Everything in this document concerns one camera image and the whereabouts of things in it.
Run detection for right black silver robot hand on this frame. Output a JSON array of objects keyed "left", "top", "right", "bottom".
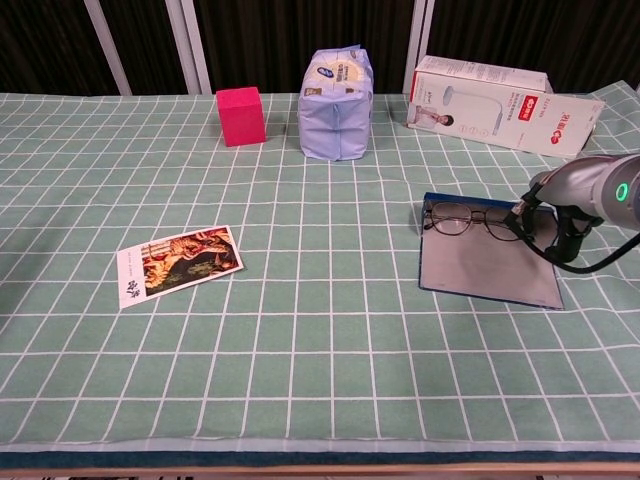
[{"left": 529, "top": 157, "right": 609, "bottom": 262}]

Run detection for dark blue box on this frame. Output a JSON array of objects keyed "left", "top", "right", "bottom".
[{"left": 417, "top": 192, "right": 565, "bottom": 311}]

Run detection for black-rimmed eyeglasses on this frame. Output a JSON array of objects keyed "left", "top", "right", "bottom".
[{"left": 423, "top": 200, "right": 527, "bottom": 243}]

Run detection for white lamp carton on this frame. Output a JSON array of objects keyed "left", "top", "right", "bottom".
[{"left": 404, "top": 54, "right": 606, "bottom": 160}]

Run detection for light blue tissue pack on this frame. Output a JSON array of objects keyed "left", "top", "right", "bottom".
[{"left": 298, "top": 44, "right": 375, "bottom": 163}]

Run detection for black curtain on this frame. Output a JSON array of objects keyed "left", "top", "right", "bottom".
[{"left": 0, "top": 0, "right": 640, "bottom": 96}]

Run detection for pink cube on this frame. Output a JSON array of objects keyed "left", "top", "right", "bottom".
[{"left": 215, "top": 86, "right": 267, "bottom": 148}]

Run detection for green checked tablecloth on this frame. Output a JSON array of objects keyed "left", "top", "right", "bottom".
[{"left": 0, "top": 79, "right": 640, "bottom": 454}]

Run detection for picture postcard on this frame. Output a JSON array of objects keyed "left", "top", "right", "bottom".
[{"left": 116, "top": 224, "right": 245, "bottom": 311}]

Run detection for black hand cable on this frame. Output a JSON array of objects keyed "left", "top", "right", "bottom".
[{"left": 502, "top": 184, "right": 640, "bottom": 274}]

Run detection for white frame post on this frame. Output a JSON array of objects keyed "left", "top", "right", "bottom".
[
  {"left": 83, "top": 0, "right": 133, "bottom": 95},
  {"left": 164, "top": 0, "right": 214, "bottom": 95},
  {"left": 402, "top": 0, "right": 436, "bottom": 94}
]

